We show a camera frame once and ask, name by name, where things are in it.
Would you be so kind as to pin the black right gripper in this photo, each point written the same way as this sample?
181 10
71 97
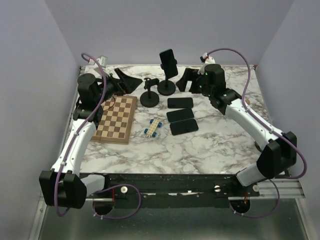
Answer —
190 74

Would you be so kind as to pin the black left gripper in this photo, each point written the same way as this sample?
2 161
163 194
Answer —
128 84

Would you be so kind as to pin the black phone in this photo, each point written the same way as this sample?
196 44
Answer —
184 127
180 102
180 115
168 63

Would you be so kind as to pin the black phone stand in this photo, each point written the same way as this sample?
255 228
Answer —
150 99
166 87

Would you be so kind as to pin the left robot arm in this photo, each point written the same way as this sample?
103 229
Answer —
62 185

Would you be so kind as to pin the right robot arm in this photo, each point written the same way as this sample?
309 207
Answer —
277 147

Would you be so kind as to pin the wooden chessboard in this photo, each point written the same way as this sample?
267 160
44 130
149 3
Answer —
117 120

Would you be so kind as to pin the toy car with blue wheels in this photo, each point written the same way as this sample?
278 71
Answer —
151 131

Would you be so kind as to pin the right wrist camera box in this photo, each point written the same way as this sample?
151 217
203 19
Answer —
206 59

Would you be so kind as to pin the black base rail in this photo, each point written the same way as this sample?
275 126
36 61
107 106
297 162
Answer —
161 191

